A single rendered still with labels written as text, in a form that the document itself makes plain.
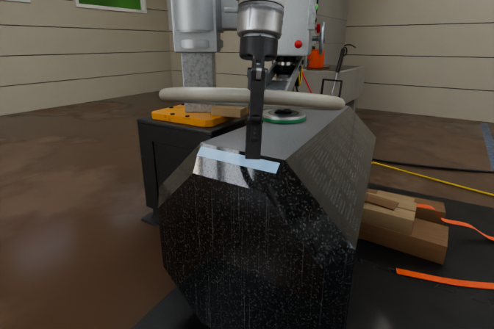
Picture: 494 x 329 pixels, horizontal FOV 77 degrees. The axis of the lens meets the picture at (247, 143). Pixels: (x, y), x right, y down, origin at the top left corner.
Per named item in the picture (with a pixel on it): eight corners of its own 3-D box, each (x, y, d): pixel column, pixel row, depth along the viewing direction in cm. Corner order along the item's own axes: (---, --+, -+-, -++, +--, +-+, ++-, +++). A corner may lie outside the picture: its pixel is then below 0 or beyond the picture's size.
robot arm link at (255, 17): (281, 17, 65) (278, 46, 66) (237, 14, 65) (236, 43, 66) (287, 2, 56) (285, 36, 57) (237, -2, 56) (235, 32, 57)
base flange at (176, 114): (148, 118, 202) (147, 111, 201) (195, 106, 242) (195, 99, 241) (209, 128, 179) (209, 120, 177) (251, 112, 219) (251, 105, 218)
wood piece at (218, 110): (210, 115, 193) (210, 106, 191) (218, 111, 201) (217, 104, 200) (240, 118, 185) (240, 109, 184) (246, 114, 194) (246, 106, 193)
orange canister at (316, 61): (302, 70, 443) (303, 46, 433) (315, 68, 483) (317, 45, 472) (317, 71, 431) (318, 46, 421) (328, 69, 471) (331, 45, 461)
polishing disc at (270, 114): (312, 113, 155) (312, 111, 155) (294, 122, 138) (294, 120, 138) (273, 109, 166) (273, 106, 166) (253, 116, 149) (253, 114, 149)
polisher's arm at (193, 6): (165, 31, 176) (162, -18, 169) (173, 33, 209) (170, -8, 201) (294, 31, 184) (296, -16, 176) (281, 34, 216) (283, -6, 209)
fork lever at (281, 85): (273, 64, 170) (273, 55, 167) (309, 65, 165) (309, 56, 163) (239, 107, 110) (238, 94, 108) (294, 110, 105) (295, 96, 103)
